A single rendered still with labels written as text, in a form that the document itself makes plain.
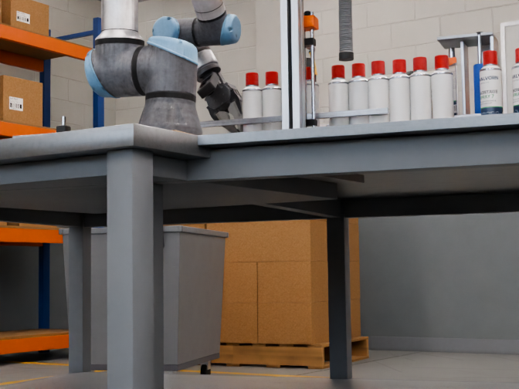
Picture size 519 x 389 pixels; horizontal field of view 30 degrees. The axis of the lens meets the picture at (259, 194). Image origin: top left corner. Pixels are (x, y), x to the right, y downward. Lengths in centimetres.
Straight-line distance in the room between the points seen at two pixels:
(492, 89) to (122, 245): 102
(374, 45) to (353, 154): 567
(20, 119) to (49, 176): 495
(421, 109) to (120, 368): 103
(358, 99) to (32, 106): 472
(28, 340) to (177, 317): 227
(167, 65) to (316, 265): 383
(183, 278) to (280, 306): 140
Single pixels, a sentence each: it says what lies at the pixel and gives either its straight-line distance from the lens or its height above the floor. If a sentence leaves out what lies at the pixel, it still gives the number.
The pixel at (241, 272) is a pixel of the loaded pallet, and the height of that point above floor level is 58.
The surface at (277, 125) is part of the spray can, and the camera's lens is 247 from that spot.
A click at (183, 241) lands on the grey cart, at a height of 72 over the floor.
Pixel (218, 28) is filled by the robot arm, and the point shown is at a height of 118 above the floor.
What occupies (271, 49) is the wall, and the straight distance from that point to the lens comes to 776.
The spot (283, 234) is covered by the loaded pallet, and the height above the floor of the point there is 81.
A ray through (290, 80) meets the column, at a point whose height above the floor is 102.
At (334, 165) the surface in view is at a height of 76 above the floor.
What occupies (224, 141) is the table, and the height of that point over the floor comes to 81.
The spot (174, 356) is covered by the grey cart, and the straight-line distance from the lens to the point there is 462.
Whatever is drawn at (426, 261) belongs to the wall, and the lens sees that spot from 708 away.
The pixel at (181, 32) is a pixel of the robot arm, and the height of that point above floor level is 118.
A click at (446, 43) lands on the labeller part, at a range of 251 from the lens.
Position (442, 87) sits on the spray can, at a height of 100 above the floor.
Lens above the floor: 56
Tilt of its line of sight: 5 degrees up
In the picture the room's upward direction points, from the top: 1 degrees counter-clockwise
